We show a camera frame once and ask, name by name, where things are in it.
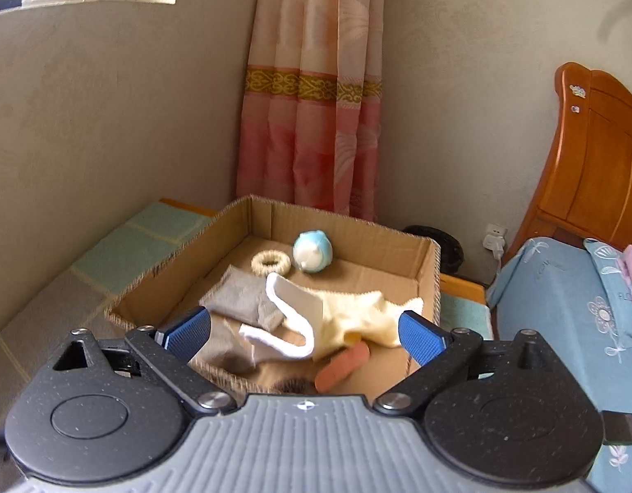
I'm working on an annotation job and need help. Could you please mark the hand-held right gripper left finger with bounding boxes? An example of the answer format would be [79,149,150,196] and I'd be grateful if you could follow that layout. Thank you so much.
[51,305,239,416]

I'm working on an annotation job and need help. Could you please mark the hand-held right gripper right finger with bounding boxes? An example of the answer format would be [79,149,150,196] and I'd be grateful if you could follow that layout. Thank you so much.
[373,309,558,416]

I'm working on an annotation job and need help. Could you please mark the grey sock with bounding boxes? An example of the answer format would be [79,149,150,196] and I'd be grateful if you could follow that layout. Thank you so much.
[190,318,256,375]
[199,265,286,330]

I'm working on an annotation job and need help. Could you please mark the pale yellow cloth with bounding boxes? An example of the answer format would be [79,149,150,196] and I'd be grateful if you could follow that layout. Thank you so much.
[310,290,424,360]

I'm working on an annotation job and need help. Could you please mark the cardboard box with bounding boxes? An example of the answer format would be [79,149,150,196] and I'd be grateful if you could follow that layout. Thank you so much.
[104,194,442,401]

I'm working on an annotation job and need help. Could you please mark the orange soft oblong toy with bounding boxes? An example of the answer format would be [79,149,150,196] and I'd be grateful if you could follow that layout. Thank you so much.
[315,343,370,394]

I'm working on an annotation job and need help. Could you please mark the cream woven ring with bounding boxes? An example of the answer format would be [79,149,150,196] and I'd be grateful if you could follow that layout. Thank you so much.
[251,249,292,274]

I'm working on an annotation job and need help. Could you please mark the white sock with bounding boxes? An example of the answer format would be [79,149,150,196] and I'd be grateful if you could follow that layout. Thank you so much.
[239,272,324,361]

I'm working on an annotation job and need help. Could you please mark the dark brown fuzzy item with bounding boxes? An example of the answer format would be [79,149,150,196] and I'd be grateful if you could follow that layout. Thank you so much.
[267,377,317,395]

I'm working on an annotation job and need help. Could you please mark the light blue plush toy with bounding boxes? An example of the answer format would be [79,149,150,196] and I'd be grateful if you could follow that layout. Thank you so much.
[292,230,333,273]

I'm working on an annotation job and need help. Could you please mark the black trash bin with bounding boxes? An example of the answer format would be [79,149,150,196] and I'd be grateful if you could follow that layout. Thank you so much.
[402,224,464,273]

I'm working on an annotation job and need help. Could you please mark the green grey checkered mat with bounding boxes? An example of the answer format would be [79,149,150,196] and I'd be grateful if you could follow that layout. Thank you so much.
[0,200,494,422]

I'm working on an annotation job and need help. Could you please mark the light blue bed sheet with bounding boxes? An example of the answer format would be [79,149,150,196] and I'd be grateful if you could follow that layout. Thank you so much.
[486,236,632,493]

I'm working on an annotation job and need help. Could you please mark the blue floral pillow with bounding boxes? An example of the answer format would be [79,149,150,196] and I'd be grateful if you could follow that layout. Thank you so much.
[583,237,632,360]

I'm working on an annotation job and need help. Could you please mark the orange wooden headboard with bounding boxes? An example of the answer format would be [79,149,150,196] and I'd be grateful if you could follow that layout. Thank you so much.
[503,62,632,268]

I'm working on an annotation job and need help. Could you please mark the pink patterned curtain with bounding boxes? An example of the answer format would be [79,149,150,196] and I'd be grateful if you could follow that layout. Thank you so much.
[236,0,386,223]

